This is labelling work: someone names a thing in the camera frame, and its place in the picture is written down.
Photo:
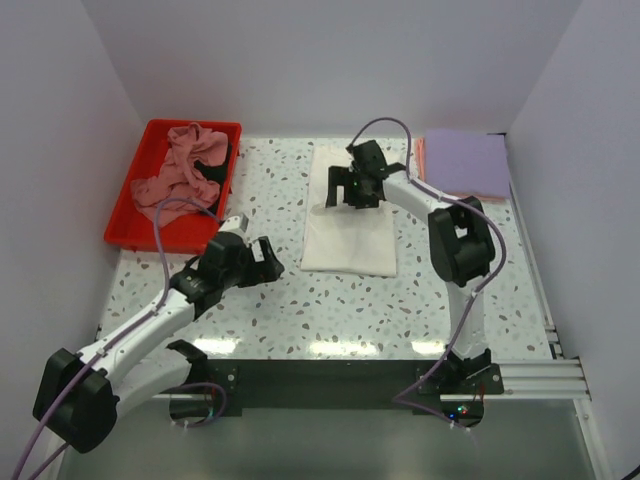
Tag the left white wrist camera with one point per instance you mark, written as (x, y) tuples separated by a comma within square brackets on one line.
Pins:
[(237, 224)]

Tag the aluminium extrusion rail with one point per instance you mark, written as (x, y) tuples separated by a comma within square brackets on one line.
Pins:
[(540, 375)]

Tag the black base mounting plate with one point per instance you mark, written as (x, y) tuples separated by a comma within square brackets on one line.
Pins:
[(207, 399)]

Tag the folded purple t-shirt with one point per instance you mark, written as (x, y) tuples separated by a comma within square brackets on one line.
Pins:
[(465, 162)]

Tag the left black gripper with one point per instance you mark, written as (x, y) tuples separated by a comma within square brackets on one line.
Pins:
[(267, 269)]

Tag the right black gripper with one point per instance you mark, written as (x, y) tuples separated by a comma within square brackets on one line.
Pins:
[(340, 176)]

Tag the red plastic bin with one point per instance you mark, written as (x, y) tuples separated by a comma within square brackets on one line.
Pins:
[(130, 229)]

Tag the black garment in bin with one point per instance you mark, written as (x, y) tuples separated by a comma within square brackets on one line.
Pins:
[(221, 176)]

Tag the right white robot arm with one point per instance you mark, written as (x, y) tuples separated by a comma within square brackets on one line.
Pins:
[(461, 249)]

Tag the pink crumpled t-shirt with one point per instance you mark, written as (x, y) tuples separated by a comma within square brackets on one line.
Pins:
[(172, 193)]

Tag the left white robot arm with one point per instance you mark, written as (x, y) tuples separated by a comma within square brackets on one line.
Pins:
[(77, 397)]

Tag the white t-shirt red print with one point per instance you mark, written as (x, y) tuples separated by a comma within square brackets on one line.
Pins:
[(343, 239)]

